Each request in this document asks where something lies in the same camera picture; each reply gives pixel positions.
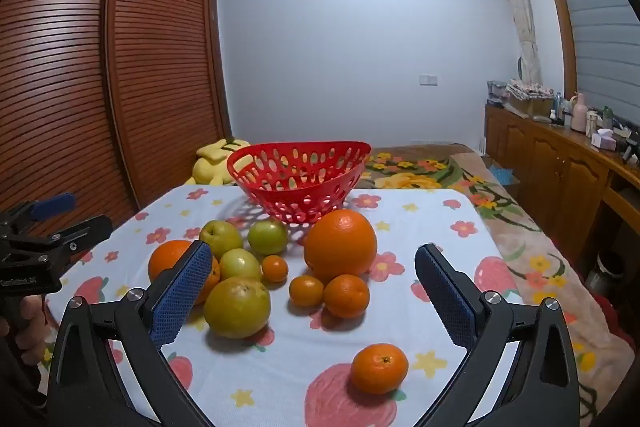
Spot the red perforated plastic basket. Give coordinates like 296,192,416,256
226,140,372,226

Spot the small green guava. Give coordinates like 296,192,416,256
219,248,263,283
248,219,288,256

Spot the yellow plush toy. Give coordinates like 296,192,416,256
182,137,253,186

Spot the pink box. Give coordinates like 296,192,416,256
591,129,618,151

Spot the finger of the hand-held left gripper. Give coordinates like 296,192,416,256
7,214,114,265
0,193,77,235

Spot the wooden sideboard cabinet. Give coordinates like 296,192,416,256
484,102,640,268

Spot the large orange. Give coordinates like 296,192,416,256
304,209,378,284

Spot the small orange mandarin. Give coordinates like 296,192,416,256
323,274,371,319
289,275,325,307

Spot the grey window blind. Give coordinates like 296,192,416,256
542,0,640,108

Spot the orange mandarin with green stem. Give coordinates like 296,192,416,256
350,343,409,395

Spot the metal pot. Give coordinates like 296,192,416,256
586,251,626,293

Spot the blue bag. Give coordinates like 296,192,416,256
490,164,521,188

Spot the tiny orange mandarin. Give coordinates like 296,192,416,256
261,255,289,284

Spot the brown louvered wooden wardrobe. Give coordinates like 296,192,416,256
0,0,233,228

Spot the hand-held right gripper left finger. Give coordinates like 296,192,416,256
47,241,216,427

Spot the person's left hand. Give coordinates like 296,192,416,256
0,294,53,375

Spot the medium orange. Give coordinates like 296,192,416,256
148,240,221,305

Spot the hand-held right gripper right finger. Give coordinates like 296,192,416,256
407,243,581,427

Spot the yellow-green guava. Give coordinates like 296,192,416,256
199,220,244,260

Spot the pink bottle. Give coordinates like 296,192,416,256
571,93,588,134

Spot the floral blanket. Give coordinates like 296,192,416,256
360,144,640,427

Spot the large green guava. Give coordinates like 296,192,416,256
203,276,272,339

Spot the stack of folded cloths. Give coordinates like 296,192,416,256
505,79,556,118

